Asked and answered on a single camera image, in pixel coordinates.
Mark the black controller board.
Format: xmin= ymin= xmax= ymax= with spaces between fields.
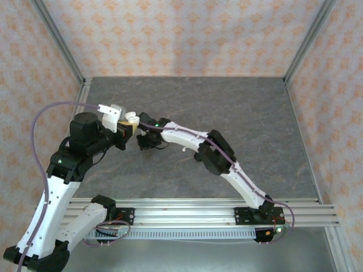
xmin=95 ymin=226 xmax=120 ymax=245
xmin=254 ymin=226 xmax=286 ymax=245

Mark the grey metal panel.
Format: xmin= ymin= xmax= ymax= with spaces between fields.
xmin=65 ymin=229 xmax=341 ymax=272

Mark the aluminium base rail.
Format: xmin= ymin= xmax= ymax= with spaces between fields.
xmin=66 ymin=198 xmax=340 ymax=227

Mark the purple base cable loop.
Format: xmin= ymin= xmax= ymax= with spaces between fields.
xmin=276 ymin=206 xmax=298 ymax=246
xmin=82 ymin=220 xmax=132 ymax=248

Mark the aluminium frame post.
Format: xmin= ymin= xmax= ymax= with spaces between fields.
xmin=30 ymin=0 xmax=86 ymax=86
xmin=283 ymin=0 xmax=338 ymax=84

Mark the white slotted cable duct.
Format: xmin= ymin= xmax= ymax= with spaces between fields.
xmin=85 ymin=228 xmax=258 ymax=240

